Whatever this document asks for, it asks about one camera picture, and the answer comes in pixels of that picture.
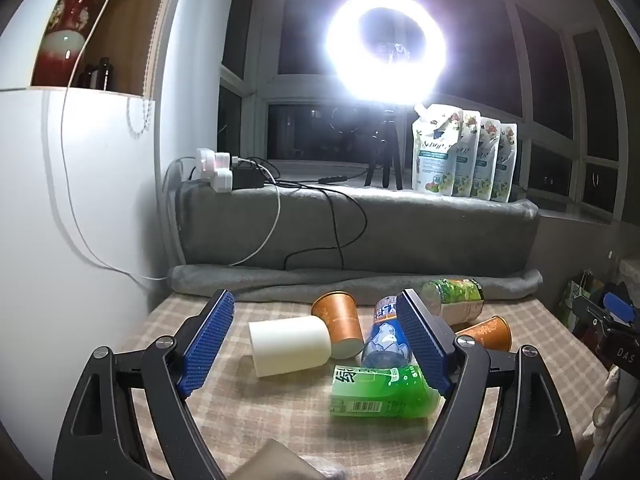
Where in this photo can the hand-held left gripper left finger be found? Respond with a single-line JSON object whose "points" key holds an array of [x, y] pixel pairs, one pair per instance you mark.
{"points": [[207, 345]]}

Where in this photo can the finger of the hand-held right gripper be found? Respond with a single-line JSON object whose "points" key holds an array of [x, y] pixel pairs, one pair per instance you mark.
{"points": [[619, 307], [587, 306]]}

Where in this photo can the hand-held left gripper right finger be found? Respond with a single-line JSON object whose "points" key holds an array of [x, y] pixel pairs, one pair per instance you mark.
{"points": [[425, 345]]}

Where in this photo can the white cup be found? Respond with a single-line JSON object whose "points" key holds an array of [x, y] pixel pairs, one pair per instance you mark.
{"points": [[290, 345]]}

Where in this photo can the orange paper cup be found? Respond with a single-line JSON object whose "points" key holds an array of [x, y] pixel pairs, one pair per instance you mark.
{"points": [[487, 332], [340, 317]]}

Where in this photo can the paper shopping bag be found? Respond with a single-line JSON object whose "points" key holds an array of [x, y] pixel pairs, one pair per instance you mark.
{"points": [[582, 292]]}

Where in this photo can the blue label plastic bottle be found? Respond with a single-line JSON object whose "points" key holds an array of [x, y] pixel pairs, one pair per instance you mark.
{"points": [[385, 335]]}

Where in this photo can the green white label bottle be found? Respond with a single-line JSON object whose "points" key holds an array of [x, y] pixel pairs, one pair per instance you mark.
{"points": [[455, 300]]}

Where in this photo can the green plastic bottle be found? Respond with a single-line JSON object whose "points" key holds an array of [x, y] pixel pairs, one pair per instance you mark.
{"points": [[380, 390]]}

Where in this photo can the beige checked cloth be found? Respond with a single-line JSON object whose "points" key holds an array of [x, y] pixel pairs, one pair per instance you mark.
{"points": [[280, 410]]}

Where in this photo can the grey blanket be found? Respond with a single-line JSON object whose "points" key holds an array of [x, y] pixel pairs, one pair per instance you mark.
{"points": [[425, 240]]}

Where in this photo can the brown cloth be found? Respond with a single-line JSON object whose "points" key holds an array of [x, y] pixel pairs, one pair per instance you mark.
{"points": [[280, 462]]}

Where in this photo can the white refill pouch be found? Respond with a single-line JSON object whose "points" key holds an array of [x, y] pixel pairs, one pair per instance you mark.
{"points": [[435, 155], [489, 165], [506, 170], [470, 160]]}

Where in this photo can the white plug adapter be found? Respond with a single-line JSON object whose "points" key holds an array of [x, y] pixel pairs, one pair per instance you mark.
{"points": [[223, 181], [212, 160]]}

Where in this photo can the black power strip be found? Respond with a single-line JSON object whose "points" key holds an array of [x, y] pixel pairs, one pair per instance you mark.
{"points": [[250, 177]]}

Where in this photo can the white cabinet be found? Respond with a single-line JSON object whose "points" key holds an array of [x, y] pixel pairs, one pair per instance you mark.
{"points": [[75, 210]]}

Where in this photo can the black tripod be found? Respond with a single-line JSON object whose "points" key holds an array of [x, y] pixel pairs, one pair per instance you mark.
{"points": [[385, 155]]}

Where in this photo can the dark glass bottles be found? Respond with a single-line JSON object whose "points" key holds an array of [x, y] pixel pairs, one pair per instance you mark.
{"points": [[97, 75]]}

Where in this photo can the red ceramic vase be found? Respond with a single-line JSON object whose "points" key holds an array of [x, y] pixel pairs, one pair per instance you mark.
{"points": [[65, 50]]}

